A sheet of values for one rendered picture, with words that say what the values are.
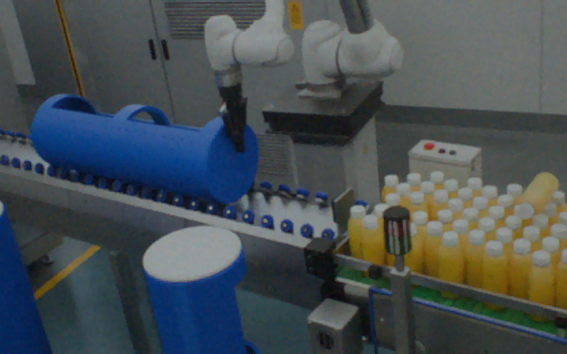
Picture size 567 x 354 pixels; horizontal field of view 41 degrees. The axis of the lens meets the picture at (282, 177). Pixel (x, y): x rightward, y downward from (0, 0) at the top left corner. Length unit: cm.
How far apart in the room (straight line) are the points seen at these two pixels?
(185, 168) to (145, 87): 226
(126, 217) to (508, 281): 142
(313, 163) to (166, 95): 180
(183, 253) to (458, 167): 87
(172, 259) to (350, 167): 104
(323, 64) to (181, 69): 174
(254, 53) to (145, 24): 232
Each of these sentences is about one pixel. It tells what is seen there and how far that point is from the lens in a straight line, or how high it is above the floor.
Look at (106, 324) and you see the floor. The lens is 384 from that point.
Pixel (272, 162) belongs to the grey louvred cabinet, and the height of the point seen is 29.
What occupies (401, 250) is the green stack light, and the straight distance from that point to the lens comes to 179.
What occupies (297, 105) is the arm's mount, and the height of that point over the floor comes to 110.
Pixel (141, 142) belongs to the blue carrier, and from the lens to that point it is 261.
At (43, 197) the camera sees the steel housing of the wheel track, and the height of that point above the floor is 85.
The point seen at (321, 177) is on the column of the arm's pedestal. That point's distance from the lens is 303.
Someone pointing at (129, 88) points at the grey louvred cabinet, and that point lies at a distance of 478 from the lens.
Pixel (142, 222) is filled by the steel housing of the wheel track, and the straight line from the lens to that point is 278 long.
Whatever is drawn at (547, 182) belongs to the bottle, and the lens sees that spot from 215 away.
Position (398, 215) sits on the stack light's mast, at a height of 126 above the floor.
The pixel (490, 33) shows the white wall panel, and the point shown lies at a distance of 505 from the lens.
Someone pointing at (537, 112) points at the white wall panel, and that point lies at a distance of 517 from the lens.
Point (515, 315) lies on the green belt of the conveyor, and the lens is 205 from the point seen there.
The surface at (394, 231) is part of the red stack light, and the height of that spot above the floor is 122.
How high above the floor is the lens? 213
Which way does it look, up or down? 26 degrees down
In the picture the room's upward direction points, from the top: 8 degrees counter-clockwise
